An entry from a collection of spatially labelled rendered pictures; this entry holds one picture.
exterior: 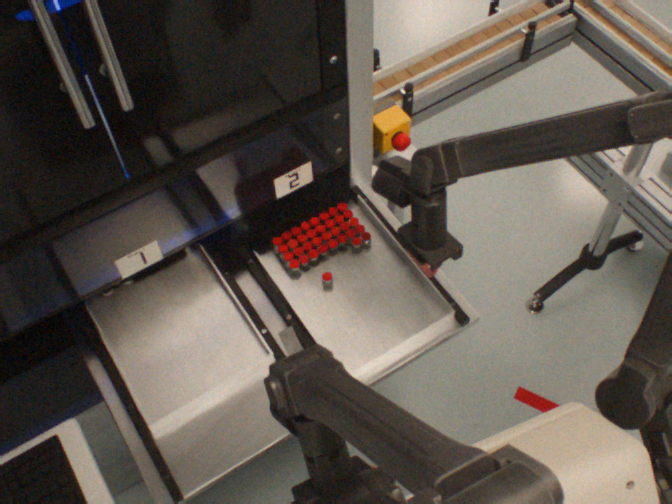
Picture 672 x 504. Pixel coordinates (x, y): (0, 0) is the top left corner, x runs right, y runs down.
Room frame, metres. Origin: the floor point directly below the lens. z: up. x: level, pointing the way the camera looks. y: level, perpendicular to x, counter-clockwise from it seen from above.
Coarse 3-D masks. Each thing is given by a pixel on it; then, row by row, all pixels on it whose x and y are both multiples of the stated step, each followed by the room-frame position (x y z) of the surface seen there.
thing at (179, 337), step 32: (192, 256) 0.90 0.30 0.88; (128, 288) 0.83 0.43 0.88; (160, 288) 0.83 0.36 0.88; (192, 288) 0.82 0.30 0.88; (224, 288) 0.82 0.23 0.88; (96, 320) 0.76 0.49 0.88; (128, 320) 0.76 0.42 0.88; (160, 320) 0.75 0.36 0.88; (192, 320) 0.75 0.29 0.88; (224, 320) 0.74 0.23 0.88; (128, 352) 0.69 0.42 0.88; (160, 352) 0.68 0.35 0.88; (192, 352) 0.68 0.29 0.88; (224, 352) 0.67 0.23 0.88; (256, 352) 0.67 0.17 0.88; (128, 384) 0.60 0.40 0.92; (160, 384) 0.61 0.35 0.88; (192, 384) 0.61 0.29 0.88; (224, 384) 0.60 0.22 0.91; (160, 416) 0.55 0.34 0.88
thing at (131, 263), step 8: (144, 248) 0.82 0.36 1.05; (152, 248) 0.82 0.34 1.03; (128, 256) 0.80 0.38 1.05; (136, 256) 0.81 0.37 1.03; (152, 256) 0.82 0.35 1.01; (160, 256) 0.83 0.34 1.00; (120, 264) 0.79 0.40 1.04; (128, 264) 0.80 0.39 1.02; (136, 264) 0.80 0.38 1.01; (144, 264) 0.81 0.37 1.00; (120, 272) 0.79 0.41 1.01; (128, 272) 0.79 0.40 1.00
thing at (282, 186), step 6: (300, 168) 0.99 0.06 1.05; (306, 168) 0.99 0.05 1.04; (288, 174) 0.97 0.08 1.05; (300, 174) 0.98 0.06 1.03; (306, 174) 0.99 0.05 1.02; (276, 180) 0.96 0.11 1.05; (282, 180) 0.96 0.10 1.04; (288, 180) 0.97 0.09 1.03; (300, 180) 0.98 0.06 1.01; (306, 180) 0.99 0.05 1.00; (312, 180) 1.00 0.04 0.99; (276, 186) 0.96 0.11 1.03; (282, 186) 0.96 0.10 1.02; (288, 186) 0.97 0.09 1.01; (300, 186) 0.98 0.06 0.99; (276, 192) 0.96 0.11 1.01; (282, 192) 0.96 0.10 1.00; (288, 192) 0.97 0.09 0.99
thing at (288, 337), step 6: (282, 330) 0.68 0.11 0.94; (288, 330) 0.69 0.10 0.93; (282, 336) 0.68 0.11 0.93; (288, 336) 0.68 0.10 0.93; (294, 336) 0.68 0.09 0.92; (282, 342) 0.67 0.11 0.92; (288, 342) 0.67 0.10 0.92; (294, 342) 0.67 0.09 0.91; (288, 348) 0.66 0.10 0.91; (294, 348) 0.66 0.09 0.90; (300, 348) 0.66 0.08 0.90; (288, 354) 0.65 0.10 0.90
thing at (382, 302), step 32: (256, 256) 0.87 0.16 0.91; (352, 256) 0.88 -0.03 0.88; (384, 256) 0.87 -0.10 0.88; (288, 288) 0.81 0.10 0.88; (320, 288) 0.80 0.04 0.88; (352, 288) 0.80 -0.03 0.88; (384, 288) 0.79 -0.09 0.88; (416, 288) 0.79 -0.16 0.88; (320, 320) 0.73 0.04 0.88; (352, 320) 0.73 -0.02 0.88; (384, 320) 0.72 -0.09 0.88; (416, 320) 0.72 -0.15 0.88; (448, 320) 0.71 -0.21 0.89; (352, 352) 0.66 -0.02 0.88; (384, 352) 0.64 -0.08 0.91
